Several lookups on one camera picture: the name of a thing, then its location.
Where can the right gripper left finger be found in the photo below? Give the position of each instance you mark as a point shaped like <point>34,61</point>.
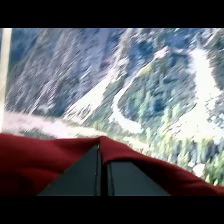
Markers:
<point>80,176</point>

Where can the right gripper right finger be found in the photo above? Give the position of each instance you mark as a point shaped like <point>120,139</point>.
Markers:
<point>133,181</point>

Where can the red garment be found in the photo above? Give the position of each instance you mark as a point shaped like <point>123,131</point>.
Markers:
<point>30,160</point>

